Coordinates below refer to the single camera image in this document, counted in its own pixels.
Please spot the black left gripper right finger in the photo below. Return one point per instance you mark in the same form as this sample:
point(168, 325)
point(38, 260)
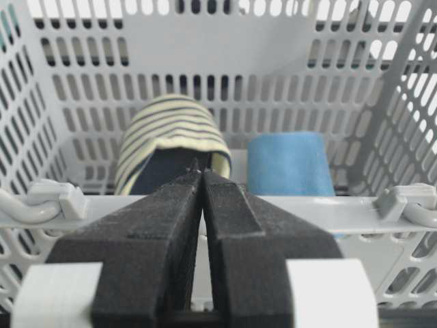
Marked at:
point(249, 241)

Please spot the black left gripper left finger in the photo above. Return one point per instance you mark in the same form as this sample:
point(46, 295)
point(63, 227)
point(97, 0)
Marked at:
point(147, 250)

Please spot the blue folded cloth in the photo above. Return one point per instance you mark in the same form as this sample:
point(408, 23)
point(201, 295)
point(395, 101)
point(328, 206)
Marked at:
point(291, 164)

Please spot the yellow navy striped cloth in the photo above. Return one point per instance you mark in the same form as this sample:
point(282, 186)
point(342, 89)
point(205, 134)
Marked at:
point(168, 122)

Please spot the grey plastic shopping basket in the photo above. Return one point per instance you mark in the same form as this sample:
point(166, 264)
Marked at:
point(361, 73)

